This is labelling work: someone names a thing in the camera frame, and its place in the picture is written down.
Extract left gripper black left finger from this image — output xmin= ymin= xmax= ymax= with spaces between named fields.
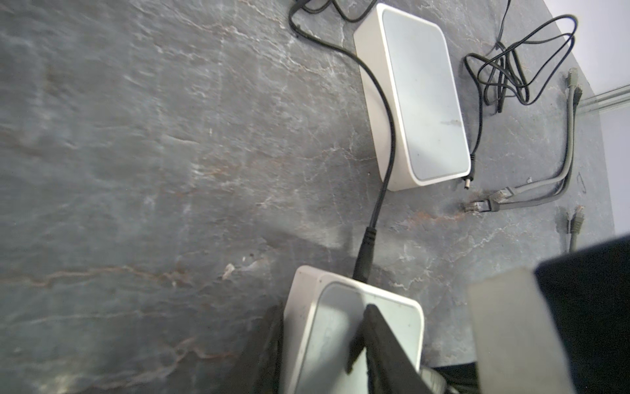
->
xmin=236 ymin=304 xmax=284 ymax=393

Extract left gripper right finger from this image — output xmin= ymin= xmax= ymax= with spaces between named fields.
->
xmin=346 ymin=304 xmax=431 ymax=394

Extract grey ethernet cable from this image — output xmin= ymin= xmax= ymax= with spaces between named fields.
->
xmin=491 ymin=66 xmax=587 ymax=253

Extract black power adapter cable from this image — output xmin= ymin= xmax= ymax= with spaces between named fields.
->
xmin=462 ymin=0 xmax=579 ymax=190
xmin=287 ymin=0 xmax=399 ymax=284

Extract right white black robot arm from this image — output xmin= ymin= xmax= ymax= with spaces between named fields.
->
xmin=468 ymin=237 xmax=629 ymax=393

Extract white network switch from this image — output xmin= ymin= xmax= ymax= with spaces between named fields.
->
xmin=354 ymin=3 xmax=472 ymax=191
xmin=279 ymin=265 xmax=424 ymax=393

